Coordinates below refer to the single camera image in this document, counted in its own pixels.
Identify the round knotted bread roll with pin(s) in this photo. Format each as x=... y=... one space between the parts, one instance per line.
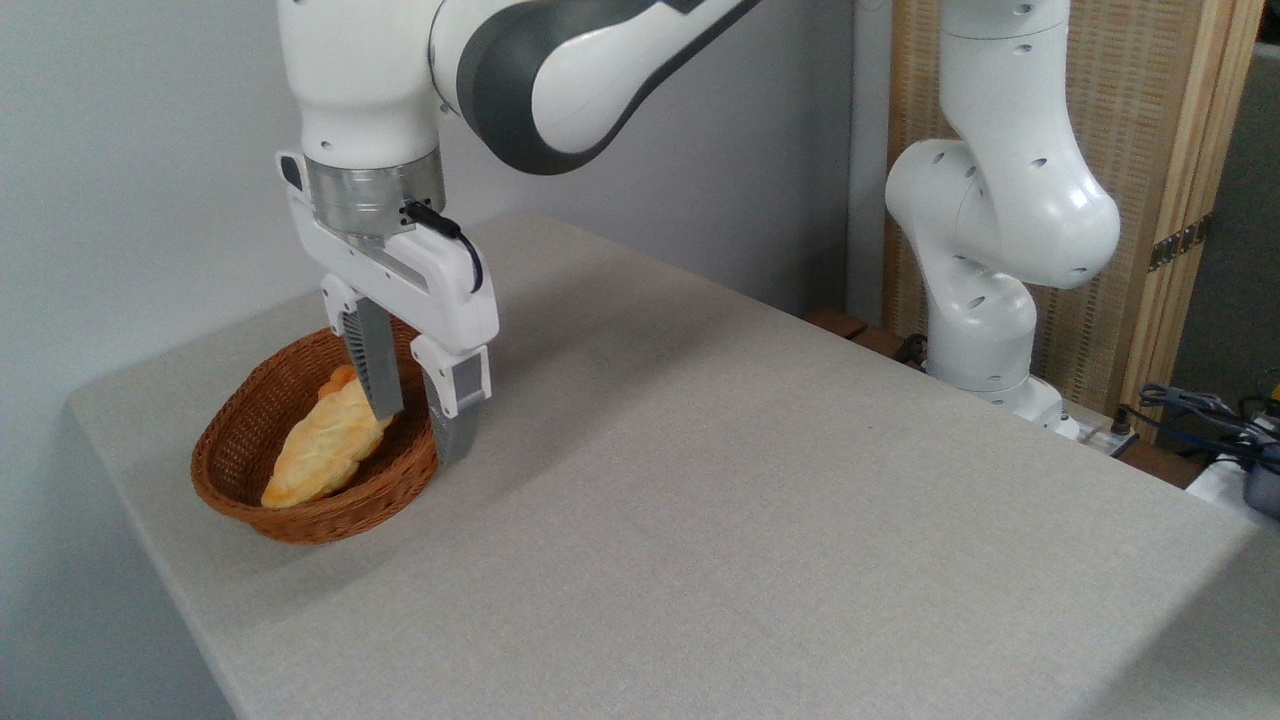
x=338 y=378

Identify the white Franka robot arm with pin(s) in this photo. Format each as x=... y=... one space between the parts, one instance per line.
x=1000 y=200

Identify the brown wicker basket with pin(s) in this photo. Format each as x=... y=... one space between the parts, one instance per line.
x=320 y=520

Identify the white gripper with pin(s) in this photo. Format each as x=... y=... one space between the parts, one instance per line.
x=440 y=290

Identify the long croissant bread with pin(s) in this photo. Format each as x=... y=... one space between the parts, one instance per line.
x=320 y=450

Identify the wooden folding screen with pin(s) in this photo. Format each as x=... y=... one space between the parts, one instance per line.
x=1130 y=100

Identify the brown wooden base board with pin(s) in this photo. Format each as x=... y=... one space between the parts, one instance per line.
x=840 y=324

